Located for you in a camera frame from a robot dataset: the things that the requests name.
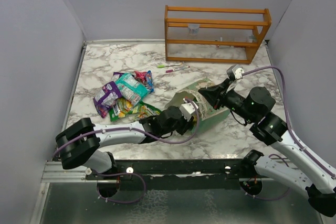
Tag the aluminium frame rail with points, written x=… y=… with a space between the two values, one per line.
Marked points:
x=54 y=173

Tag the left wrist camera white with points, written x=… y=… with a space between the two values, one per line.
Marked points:
x=188 y=109

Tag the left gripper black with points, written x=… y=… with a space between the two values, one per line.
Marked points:
x=186 y=125

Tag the green paper bag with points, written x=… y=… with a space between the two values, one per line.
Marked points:
x=209 y=117

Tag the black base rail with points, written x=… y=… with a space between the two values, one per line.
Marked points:
x=177 y=174

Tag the orange wooden rack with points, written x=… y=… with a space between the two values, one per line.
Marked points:
x=226 y=35

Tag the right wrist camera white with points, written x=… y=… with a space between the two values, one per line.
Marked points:
x=235 y=74

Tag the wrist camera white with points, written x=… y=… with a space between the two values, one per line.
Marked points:
x=188 y=109
x=235 y=74

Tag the red snack packet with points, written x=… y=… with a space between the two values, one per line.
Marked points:
x=140 y=76

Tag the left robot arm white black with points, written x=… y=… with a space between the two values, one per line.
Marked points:
x=79 y=144

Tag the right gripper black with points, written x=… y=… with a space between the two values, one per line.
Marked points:
x=216 y=95

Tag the purple snack packet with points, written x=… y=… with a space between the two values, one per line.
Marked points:
x=106 y=98
x=117 y=75

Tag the small clear plastic cup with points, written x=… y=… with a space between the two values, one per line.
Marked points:
x=193 y=29

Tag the green capped marker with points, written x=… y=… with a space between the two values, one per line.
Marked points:
x=169 y=65

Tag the green yellow snack packet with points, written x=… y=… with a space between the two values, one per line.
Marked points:
x=121 y=109

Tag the teal snack packet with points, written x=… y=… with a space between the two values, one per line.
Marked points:
x=131 y=89

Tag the blue m&m snack packet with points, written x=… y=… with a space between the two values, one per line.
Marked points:
x=149 y=81

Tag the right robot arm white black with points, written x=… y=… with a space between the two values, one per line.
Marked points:
x=314 y=178

